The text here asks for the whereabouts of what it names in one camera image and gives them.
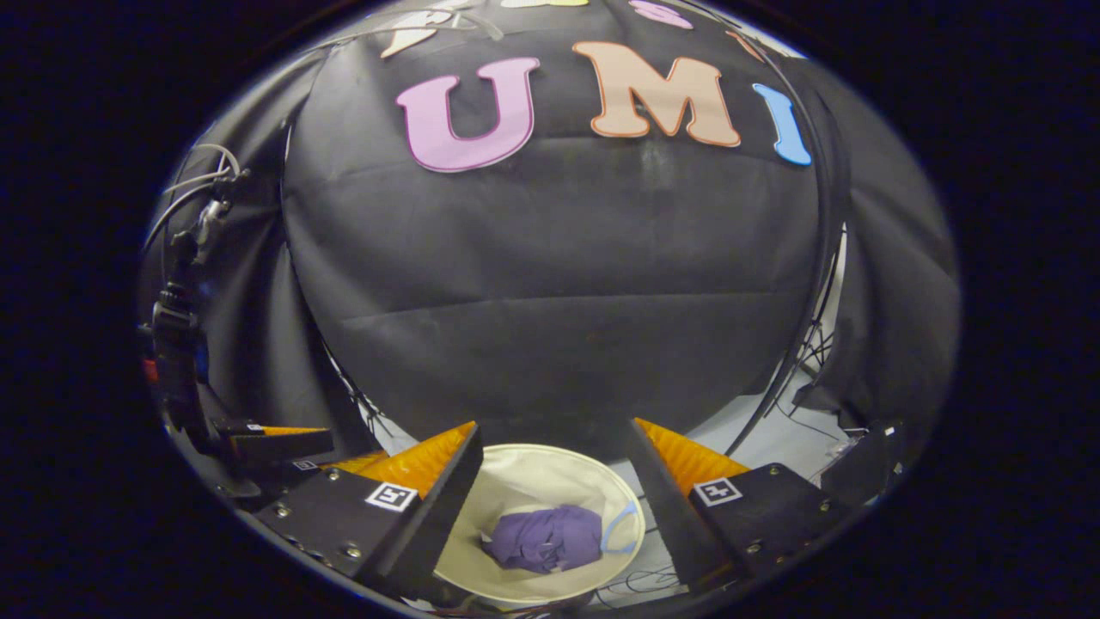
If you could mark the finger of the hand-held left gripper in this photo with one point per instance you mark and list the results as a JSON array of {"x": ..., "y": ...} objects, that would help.
[
  {"x": 292, "y": 477},
  {"x": 275, "y": 445}
]

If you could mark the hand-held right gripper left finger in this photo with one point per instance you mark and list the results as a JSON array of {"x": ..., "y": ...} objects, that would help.
[{"x": 443, "y": 507}]

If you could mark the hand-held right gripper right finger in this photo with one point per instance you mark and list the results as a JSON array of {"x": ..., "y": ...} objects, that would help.
[{"x": 666, "y": 507}]

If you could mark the beige fabric laundry hamper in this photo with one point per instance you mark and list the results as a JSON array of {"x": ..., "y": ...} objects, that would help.
[{"x": 533, "y": 473}]

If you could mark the purple ribbed knit top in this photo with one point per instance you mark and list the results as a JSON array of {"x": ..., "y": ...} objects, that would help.
[{"x": 541, "y": 537}]

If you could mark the black clothes rack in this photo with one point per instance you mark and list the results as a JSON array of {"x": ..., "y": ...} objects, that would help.
[{"x": 825, "y": 241}]

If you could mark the black equipment box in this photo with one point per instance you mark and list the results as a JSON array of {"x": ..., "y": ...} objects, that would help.
[{"x": 864, "y": 464}]

